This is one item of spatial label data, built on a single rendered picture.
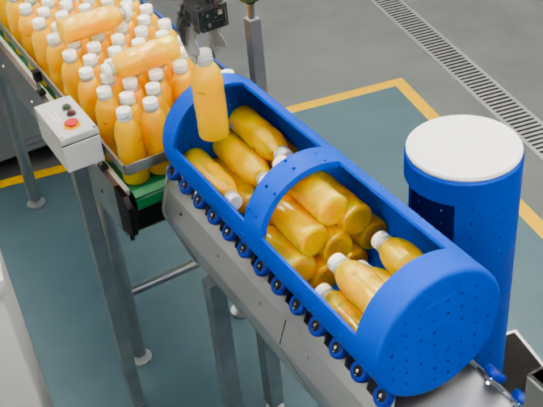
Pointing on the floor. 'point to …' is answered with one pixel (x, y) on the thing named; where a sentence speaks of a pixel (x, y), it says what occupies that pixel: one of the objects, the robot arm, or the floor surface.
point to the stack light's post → (255, 52)
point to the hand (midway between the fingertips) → (203, 54)
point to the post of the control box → (95, 237)
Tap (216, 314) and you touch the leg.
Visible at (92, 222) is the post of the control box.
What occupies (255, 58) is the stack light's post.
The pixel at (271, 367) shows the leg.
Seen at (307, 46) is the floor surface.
